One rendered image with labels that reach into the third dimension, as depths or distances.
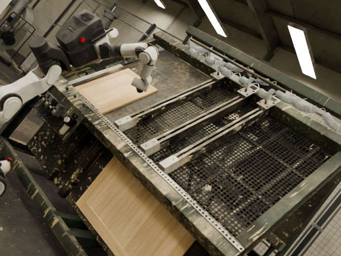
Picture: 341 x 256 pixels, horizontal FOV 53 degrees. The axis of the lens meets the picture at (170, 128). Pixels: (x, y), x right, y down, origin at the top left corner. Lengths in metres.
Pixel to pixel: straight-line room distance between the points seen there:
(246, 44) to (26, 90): 6.96
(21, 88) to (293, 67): 6.53
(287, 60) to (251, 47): 1.00
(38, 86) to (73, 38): 0.40
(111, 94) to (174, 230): 1.24
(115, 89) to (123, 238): 1.22
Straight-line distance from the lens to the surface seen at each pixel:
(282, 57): 8.29
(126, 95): 2.84
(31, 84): 2.45
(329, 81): 7.77
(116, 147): 2.31
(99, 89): 2.92
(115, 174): 2.57
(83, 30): 2.40
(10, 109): 2.44
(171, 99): 2.73
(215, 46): 3.71
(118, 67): 3.17
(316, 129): 2.69
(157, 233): 2.31
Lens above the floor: 1.14
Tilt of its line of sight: level
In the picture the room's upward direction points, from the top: 39 degrees clockwise
